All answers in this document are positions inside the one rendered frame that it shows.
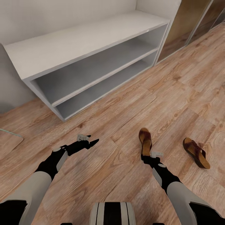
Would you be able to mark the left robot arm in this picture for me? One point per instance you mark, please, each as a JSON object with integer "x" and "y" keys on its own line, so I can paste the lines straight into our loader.
{"x": 21, "y": 206}

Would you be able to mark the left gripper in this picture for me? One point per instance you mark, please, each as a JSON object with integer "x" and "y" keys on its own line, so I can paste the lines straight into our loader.
{"x": 84, "y": 144}

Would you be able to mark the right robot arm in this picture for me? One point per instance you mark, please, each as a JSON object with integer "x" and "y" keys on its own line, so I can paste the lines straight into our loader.
{"x": 190, "y": 208}

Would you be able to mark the robot trunk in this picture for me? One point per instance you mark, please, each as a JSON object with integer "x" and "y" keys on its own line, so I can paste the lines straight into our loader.
{"x": 112, "y": 213}

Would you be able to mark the standing mirror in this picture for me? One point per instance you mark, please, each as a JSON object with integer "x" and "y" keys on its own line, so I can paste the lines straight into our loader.
{"x": 8, "y": 141}

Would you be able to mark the sandal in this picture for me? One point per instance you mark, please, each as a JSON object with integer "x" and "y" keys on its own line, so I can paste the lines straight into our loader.
{"x": 199, "y": 154}
{"x": 145, "y": 139}

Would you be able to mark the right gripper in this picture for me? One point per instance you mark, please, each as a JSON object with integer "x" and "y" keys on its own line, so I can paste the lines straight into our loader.
{"x": 149, "y": 160}

